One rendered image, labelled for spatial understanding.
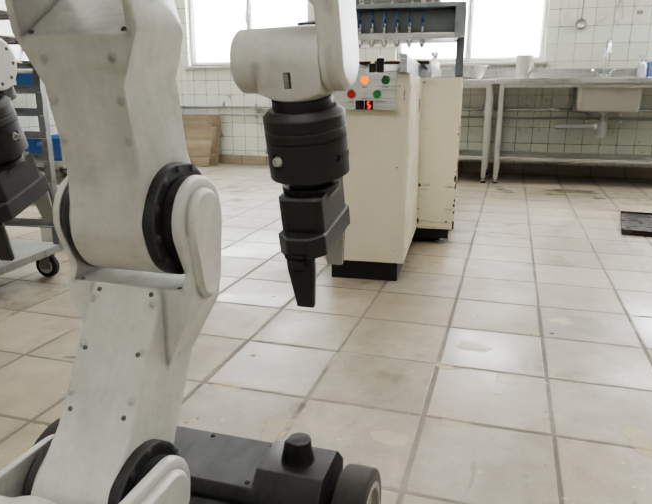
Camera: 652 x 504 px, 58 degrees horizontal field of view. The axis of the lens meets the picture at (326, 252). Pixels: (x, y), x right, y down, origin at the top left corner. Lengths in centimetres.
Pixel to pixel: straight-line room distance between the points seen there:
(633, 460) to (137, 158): 120
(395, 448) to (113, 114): 97
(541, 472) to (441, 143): 199
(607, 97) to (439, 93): 269
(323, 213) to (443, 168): 245
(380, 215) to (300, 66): 185
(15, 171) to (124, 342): 30
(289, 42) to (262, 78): 4
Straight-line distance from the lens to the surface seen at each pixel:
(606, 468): 145
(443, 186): 308
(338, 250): 75
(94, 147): 74
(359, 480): 96
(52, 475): 81
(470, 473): 135
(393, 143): 238
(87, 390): 80
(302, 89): 61
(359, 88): 236
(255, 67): 62
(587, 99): 553
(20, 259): 255
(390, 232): 243
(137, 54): 70
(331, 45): 59
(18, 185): 94
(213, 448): 106
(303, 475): 95
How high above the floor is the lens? 76
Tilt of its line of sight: 15 degrees down
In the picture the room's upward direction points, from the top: straight up
